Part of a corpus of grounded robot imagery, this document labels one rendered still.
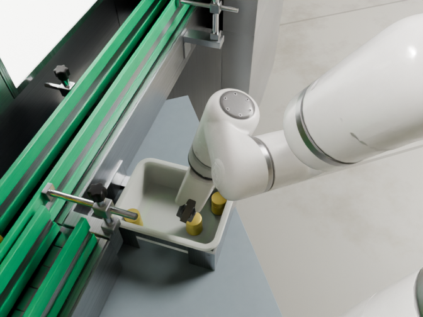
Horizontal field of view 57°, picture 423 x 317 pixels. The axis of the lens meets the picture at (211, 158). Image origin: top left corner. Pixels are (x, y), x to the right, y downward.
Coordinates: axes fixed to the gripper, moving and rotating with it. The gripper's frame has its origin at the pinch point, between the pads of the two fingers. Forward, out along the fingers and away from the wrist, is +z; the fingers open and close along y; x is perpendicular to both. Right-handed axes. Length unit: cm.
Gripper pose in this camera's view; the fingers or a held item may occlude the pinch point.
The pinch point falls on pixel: (191, 202)
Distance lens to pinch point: 75.0
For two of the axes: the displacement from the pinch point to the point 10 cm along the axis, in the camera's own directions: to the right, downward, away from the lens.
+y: -3.2, 7.4, -5.9
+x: 9.1, 4.1, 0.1
